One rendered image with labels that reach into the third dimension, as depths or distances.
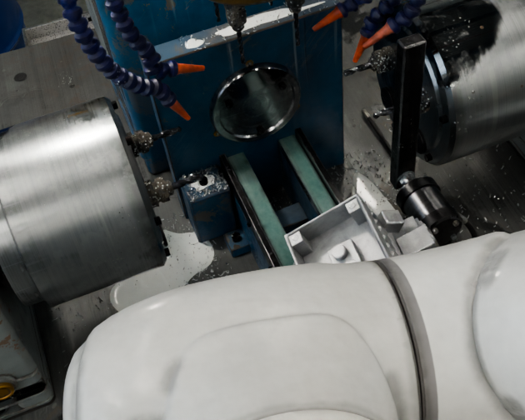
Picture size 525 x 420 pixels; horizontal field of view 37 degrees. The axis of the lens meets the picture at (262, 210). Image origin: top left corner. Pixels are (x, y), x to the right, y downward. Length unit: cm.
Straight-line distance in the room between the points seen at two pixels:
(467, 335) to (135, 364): 15
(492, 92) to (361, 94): 47
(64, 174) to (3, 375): 32
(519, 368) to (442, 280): 6
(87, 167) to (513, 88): 58
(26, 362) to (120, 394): 79
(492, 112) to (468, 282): 76
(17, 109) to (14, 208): 68
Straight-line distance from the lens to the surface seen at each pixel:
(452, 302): 38
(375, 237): 87
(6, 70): 176
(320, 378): 34
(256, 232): 117
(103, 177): 99
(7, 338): 109
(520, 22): 115
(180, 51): 113
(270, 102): 122
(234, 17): 96
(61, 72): 171
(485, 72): 111
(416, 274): 39
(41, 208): 99
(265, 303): 37
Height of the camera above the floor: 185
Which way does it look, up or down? 51 degrees down
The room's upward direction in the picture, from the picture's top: 8 degrees counter-clockwise
